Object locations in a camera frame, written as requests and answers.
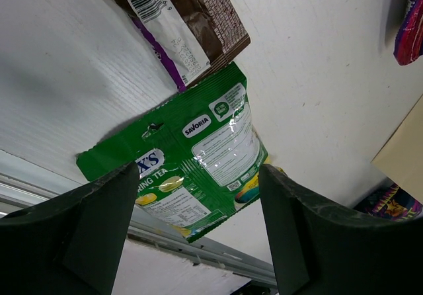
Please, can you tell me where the brown chocolate bar wrapper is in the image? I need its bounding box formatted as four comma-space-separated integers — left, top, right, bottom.
114, 0, 250, 92

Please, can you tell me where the brown paper bag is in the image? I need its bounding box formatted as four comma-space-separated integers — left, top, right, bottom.
371, 99, 423, 202

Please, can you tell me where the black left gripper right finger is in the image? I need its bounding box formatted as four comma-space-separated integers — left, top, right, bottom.
258, 164, 422, 294

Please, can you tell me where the green candy bag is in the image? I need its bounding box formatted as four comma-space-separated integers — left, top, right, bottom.
76, 63, 270, 242

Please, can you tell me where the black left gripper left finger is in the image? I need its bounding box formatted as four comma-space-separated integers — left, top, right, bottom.
1, 163, 139, 294

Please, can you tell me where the red purple candy bag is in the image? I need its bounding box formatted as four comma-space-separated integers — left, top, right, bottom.
393, 0, 422, 66

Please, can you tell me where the purple nut snack bag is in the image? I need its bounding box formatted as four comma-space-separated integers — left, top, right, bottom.
354, 183, 422, 221

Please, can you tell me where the aluminium front table rail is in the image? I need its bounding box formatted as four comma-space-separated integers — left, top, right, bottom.
1, 173, 277, 289

